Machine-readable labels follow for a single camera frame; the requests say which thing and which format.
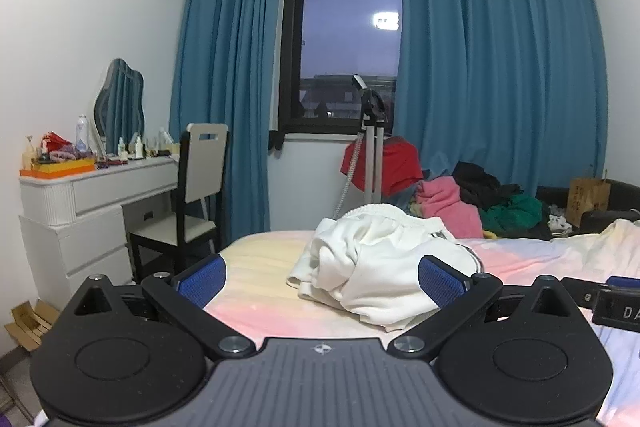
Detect black and white chair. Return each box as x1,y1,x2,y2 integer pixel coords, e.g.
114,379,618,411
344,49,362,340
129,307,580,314
127,123,229,283

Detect black bed frame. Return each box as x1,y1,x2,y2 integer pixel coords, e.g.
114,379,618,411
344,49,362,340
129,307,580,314
535,179,640,238

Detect orange flat box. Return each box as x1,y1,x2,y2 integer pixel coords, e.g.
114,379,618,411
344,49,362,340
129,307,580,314
20,158,96,178

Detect pastel rainbow blanket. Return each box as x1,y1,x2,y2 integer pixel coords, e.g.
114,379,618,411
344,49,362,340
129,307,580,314
202,219,640,427

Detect red cloth item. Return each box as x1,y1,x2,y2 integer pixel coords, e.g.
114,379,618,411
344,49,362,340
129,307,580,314
41,132,76,152

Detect white printed cloth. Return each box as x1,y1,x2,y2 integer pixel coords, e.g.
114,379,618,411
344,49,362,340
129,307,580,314
547,204,573,238

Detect dark framed window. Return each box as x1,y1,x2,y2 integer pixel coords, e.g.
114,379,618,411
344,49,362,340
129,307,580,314
277,0,403,135

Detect cardboard pieces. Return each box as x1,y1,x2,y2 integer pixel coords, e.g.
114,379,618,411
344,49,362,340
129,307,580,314
5,299,61,353

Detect brown cardboard box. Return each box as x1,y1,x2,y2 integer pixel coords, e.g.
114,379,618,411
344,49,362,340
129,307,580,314
569,177,613,228

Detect white dressing table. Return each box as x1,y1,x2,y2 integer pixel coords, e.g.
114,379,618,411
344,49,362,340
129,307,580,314
19,154,181,310

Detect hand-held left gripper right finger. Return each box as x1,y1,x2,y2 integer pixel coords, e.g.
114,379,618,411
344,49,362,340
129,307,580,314
387,255,583,360

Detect wavy white framed mirror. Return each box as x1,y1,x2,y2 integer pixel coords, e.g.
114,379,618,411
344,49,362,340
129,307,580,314
93,58,146,152

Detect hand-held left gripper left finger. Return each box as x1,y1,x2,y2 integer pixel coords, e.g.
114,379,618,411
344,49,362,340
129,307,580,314
59,253,257,360

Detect blue curtain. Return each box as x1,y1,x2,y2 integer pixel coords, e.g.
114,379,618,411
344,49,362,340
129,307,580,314
168,0,286,248
393,0,608,212

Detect white garment steamer stand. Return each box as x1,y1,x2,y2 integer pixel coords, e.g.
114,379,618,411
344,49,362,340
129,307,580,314
332,74,387,218

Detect pink garment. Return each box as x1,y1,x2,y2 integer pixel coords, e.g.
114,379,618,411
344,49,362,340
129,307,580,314
415,178,484,239

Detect red garment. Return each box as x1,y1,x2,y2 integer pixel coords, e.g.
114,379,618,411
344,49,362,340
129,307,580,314
340,137,425,192

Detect black garment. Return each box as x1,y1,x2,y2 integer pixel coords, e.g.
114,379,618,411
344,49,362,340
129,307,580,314
452,161,523,210

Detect green garment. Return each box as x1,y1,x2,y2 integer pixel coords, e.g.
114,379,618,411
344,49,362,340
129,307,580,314
480,194,551,240

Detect white hoodie garment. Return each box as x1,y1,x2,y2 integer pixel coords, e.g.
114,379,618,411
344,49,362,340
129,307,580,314
286,203,483,333

